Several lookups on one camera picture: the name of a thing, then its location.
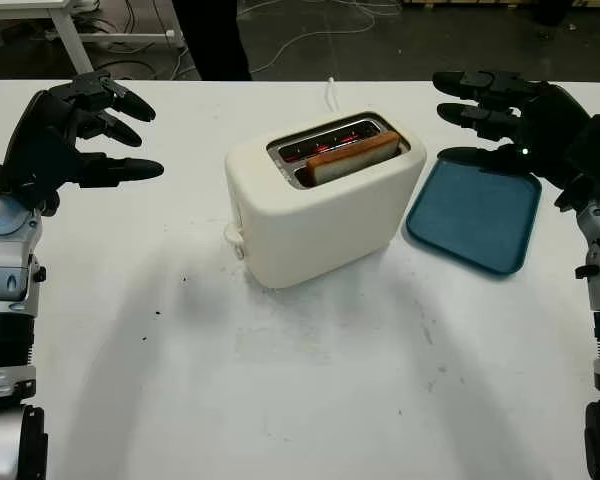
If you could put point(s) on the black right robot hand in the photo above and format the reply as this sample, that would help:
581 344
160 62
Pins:
555 110

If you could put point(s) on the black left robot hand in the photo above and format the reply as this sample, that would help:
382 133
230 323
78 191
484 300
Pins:
45 115

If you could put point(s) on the toast slice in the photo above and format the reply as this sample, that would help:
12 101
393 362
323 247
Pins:
350 157

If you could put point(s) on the standing person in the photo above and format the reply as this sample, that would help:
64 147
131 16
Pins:
215 40

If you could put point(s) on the white two-slot toaster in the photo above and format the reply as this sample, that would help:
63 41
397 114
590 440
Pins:
320 235

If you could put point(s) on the white background table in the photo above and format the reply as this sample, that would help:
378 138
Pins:
71 40

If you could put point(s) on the black floor object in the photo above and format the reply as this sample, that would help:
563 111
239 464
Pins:
552 11

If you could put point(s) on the blue plastic tray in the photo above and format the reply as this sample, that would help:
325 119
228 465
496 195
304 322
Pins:
472 220

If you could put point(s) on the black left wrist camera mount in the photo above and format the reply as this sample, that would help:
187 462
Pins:
37 170

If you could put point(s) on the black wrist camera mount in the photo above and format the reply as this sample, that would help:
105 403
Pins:
37 170
595 160

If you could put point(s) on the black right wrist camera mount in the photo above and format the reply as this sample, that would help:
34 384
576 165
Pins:
595 160

